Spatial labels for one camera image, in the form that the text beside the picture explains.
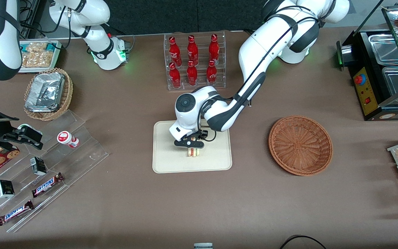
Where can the triangular layered sandwich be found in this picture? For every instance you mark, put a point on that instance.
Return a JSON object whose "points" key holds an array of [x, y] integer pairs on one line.
{"points": [[192, 153]]}

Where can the small black carton box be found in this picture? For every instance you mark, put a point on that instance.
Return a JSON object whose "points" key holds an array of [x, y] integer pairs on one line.
{"points": [[5, 188], [38, 166]]}

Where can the clear acrylic bottle rack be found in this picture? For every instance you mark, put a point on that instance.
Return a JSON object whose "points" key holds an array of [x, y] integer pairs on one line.
{"points": [[200, 86]]}

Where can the silver foil container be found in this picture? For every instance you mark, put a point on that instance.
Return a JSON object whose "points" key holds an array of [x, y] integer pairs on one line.
{"points": [[45, 91]]}

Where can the grey white device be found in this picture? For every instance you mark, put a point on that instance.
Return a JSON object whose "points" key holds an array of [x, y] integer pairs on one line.
{"points": [[203, 246]]}

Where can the beige plastic tray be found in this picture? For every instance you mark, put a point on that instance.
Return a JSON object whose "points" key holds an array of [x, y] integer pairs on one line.
{"points": [[164, 155]]}

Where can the Snickers chocolate bar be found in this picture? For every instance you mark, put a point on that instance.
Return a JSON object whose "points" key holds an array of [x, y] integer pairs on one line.
{"points": [[15, 212], [47, 185]]}

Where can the light wicker basket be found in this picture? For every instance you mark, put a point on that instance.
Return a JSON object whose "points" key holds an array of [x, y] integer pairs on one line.
{"points": [[68, 93]]}

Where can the red cola bottle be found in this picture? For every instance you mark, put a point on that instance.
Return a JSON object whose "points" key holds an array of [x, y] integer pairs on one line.
{"points": [[192, 48], [192, 74], [214, 46], [211, 73], [174, 76], [174, 50]]}

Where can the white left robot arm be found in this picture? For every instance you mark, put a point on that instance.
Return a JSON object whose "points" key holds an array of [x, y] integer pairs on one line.
{"points": [[254, 52]]}

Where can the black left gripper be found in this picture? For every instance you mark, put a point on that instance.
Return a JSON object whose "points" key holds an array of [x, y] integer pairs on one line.
{"points": [[203, 134]]}

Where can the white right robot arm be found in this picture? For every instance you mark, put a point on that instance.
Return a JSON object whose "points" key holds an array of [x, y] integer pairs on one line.
{"points": [[98, 52]]}

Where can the clear acrylic stepped stand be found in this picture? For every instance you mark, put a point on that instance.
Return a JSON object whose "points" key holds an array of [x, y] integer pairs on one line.
{"points": [[81, 155]]}

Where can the red white capped bottle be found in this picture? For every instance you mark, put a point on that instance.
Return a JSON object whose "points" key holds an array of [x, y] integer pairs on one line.
{"points": [[66, 138]]}

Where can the red emergency stop button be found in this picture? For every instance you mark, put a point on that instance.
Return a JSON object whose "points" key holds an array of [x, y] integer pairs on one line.
{"points": [[359, 79]]}

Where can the black food warmer machine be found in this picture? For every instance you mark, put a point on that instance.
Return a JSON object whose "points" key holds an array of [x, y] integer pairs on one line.
{"points": [[366, 91]]}

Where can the white snack tray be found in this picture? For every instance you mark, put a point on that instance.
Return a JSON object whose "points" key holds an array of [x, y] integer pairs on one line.
{"points": [[56, 57]]}

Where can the brown wicker basket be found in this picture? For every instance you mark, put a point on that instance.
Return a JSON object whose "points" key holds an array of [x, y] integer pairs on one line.
{"points": [[301, 145]]}

